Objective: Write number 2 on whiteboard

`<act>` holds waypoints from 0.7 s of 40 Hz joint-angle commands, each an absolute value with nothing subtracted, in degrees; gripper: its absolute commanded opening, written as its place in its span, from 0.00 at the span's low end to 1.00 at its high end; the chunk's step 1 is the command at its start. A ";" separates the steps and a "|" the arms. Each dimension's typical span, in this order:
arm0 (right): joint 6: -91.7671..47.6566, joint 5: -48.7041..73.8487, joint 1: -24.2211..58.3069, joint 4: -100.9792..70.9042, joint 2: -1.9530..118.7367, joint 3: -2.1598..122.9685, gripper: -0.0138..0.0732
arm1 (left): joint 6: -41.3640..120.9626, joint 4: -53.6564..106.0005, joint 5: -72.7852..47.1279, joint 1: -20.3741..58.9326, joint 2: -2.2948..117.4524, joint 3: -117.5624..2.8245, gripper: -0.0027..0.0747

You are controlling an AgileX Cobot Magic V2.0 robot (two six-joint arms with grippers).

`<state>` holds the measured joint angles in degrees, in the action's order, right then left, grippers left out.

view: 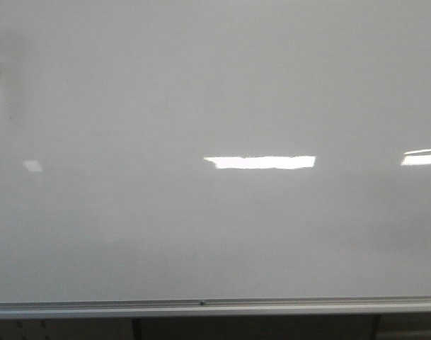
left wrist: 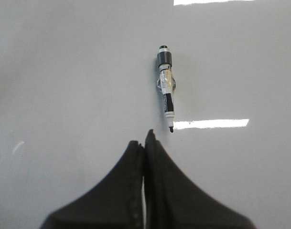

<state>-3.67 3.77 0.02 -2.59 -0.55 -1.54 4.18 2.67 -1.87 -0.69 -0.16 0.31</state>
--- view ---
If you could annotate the white whiteboard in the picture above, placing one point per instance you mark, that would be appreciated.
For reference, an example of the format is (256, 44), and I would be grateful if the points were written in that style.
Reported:
(169, 150)

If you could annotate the aluminium whiteboard tray rail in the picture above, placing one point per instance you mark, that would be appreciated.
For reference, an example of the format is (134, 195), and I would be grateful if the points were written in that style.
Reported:
(215, 307)

